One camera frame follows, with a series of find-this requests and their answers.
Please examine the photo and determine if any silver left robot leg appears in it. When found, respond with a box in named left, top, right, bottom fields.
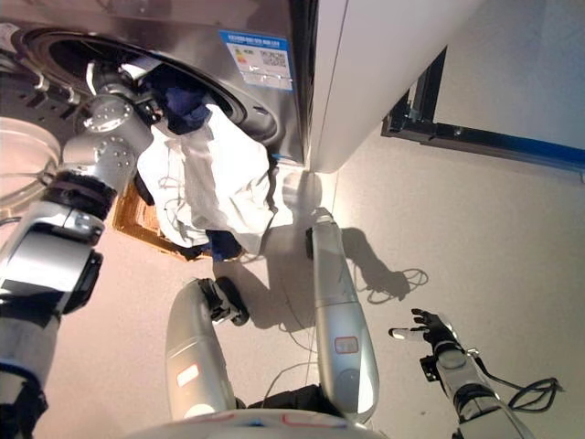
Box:
left=165, top=275, right=250, bottom=420

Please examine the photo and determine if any black metal door frame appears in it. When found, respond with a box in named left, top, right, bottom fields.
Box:
left=380, top=45, right=585, bottom=173

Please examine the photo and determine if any navy blue garment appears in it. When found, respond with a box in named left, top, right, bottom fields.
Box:
left=136, top=68, right=212, bottom=136

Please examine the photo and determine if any silver right robot leg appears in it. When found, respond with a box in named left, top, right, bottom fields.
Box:
left=304, top=206, right=381, bottom=424

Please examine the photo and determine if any brown wicker laundry basket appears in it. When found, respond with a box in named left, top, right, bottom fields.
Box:
left=112, top=182, right=216, bottom=263

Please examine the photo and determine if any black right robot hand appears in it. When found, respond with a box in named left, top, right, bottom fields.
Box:
left=388, top=308, right=459, bottom=356

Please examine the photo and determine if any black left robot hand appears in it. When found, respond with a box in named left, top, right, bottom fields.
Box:
left=119, top=59, right=168, bottom=127

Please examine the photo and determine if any grey front-load washing machine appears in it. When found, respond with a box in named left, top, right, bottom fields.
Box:
left=0, top=0, right=319, bottom=166

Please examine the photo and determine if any blue energy label sticker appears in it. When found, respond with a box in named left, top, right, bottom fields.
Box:
left=218, top=29, right=294, bottom=94

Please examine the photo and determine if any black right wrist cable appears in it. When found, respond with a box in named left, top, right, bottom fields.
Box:
left=464, top=348, right=566, bottom=411

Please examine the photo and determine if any white cabinet side panel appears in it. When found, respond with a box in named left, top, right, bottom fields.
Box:
left=308, top=0, right=486, bottom=176

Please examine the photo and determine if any silver robot leg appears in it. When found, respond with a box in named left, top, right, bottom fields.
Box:
left=304, top=206, right=381, bottom=424
left=165, top=275, right=250, bottom=420

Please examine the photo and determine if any white garment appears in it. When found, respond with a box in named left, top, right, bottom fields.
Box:
left=135, top=104, right=282, bottom=258

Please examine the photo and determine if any grey robot torso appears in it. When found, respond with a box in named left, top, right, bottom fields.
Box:
left=122, top=383, right=381, bottom=439

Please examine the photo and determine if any round glass washer door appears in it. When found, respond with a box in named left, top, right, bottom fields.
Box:
left=0, top=22, right=98, bottom=217

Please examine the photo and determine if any thin white floor cable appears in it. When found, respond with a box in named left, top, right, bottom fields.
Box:
left=262, top=267, right=431, bottom=404

